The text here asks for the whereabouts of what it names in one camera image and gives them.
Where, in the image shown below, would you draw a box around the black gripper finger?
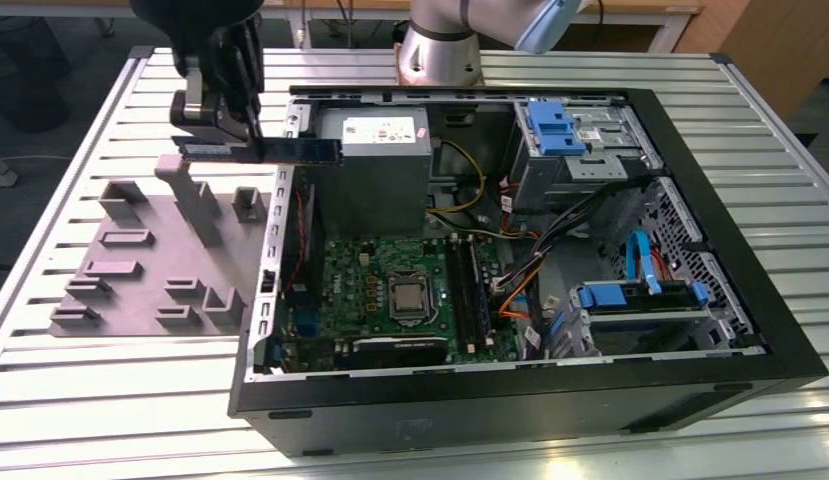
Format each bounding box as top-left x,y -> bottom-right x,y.
242,16 -> 266,164
167,24 -> 252,147

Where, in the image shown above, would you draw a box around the blue RAM stick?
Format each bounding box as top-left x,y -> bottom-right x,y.
170,137 -> 343,166

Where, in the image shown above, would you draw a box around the black RAM slot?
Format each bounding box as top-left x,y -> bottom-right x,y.
446,234 -> 474,351

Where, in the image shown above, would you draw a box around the grey power supply unit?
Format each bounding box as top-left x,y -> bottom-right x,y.
299,108 -> 434,241

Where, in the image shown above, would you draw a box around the grey parts rack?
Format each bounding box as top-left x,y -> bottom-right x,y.
47,152 -> 275,339

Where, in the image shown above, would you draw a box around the black office chair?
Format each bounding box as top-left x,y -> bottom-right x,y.
0,14 -> 73,135

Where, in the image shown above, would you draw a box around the CPU socket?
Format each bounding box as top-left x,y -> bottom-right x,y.
379,268 -> 439,330

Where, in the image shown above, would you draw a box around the green motherboard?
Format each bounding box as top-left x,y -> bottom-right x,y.
318,234 -> 546,365

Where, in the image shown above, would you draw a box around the blue drive bay latch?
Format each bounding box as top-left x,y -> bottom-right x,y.
527,101 -> 587,157

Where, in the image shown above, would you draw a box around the silver CPU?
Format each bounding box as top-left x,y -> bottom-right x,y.
388,284 -> 428,312

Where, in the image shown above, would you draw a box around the black graphics card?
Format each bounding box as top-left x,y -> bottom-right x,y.
332,335 -> 450,371

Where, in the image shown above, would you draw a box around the metal drive cage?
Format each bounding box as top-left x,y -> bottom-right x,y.
510,97 -> 662,211

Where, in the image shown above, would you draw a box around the hard disk in blue carrier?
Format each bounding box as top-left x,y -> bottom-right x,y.
577,280 -> 710,314

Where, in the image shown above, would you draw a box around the black PC case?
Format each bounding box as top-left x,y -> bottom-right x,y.
226,84 -> 829,459

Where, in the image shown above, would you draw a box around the silver disk bay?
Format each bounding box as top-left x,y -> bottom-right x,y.
543,279 -> 766,359

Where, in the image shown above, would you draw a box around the wooden cabinet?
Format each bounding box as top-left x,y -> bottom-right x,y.
713,0 -> 829,121

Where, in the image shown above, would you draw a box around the yellow wires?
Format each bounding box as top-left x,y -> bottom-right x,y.
426,139 -> 487,216

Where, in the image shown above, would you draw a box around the black cable bundle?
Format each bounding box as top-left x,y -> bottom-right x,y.
506,177 -> 655,281

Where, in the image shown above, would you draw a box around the orange wire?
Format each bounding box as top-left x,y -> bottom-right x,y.
496,282 -> 542,322

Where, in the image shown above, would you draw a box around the white frame desk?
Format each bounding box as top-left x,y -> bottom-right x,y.
279,0 -> 706,54

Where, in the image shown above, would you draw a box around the blue flat data wire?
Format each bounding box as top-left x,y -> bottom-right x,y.
625,230 -> 662,294

